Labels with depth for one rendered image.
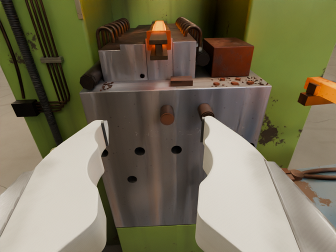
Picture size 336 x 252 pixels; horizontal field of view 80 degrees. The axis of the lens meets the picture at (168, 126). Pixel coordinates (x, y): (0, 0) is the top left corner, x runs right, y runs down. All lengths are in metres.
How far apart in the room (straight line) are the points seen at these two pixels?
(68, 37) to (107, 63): 0.19
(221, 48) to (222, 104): 0.11
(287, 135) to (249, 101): 0.40
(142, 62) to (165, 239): 0.57
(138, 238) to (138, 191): 0.23
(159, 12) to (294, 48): 0.51
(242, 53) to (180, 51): 0.13
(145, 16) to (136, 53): 0.48
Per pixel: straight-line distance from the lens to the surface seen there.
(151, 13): 0.91
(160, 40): 0.33
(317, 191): 0.64
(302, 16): 0.68
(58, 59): 0.63
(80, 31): 0.61
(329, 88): 0.46
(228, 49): 0.46
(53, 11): 0.63
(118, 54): 0.45
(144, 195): 0.59
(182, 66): 0.45
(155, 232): 0.73
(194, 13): 0.92
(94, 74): 0.44
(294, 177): 0.64
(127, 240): 0.77
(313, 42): 0.71
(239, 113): 0.45
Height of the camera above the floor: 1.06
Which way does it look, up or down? 31 degrees down
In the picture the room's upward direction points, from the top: 2 degrees counter-clockwise
